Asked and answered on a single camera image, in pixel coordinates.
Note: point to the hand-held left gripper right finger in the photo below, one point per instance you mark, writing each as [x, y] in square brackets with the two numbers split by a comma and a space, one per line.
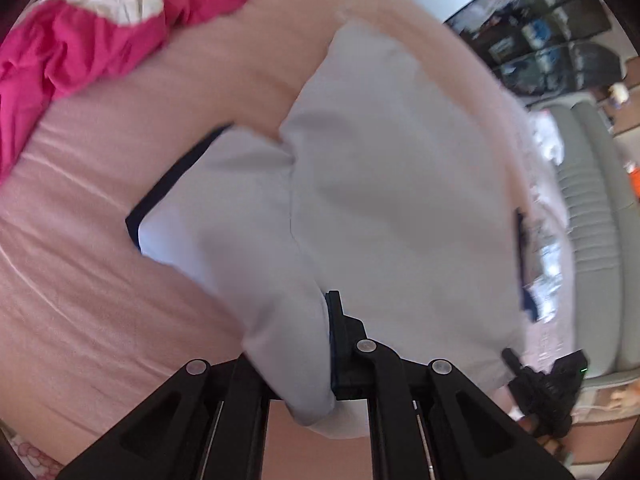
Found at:
[345, 360]

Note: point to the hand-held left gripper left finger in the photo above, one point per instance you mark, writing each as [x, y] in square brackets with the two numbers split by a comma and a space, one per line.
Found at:
[245, 425]

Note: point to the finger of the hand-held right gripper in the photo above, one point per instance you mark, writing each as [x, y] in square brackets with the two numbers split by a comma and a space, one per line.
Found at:
[512, 360]

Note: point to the white t-shirt with navy trim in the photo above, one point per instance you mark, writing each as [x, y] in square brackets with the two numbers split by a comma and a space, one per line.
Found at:
[380, 200]

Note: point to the white patterned folded garment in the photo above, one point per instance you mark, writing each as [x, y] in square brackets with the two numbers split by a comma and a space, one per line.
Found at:
[547, 240]

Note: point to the grey padded headboard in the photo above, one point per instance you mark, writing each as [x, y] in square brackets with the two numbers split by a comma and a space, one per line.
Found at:
[600, 240]

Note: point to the bed with pink sheet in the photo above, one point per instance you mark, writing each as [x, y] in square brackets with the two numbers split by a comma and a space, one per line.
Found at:
[100, 285]

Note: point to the person's left leg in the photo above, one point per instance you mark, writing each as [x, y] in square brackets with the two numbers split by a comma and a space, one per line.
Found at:
[30, 455]

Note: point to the black glass cabinet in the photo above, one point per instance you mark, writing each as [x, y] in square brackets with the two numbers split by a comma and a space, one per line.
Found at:
[545, 25]

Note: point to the magenta garment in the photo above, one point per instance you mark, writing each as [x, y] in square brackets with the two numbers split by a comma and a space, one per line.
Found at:
[75, 55]

